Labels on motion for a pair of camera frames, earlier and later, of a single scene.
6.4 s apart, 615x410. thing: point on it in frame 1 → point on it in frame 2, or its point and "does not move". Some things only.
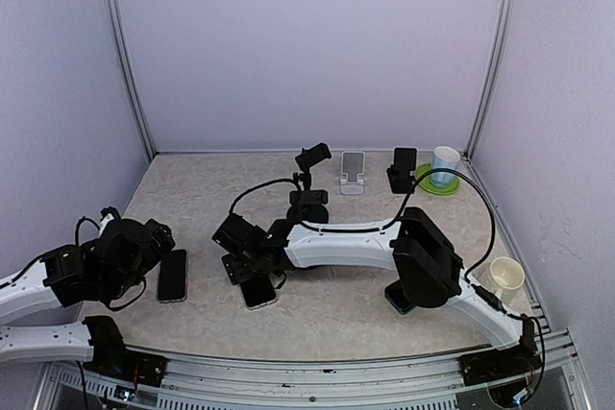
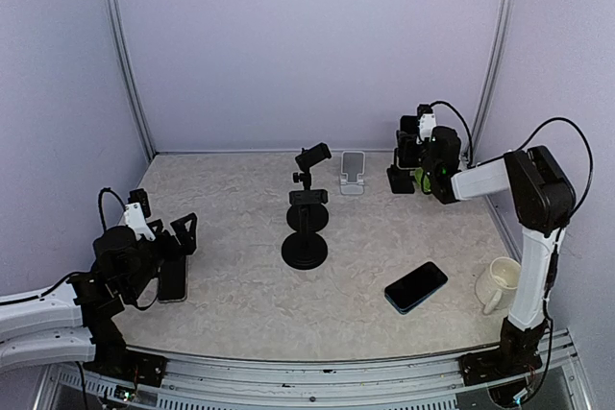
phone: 258,291 → 408,124
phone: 172,277 does not move
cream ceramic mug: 506,277 does not move
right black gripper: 234,273 → 405,146
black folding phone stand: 401,173 does not move
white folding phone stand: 352,164 does not move
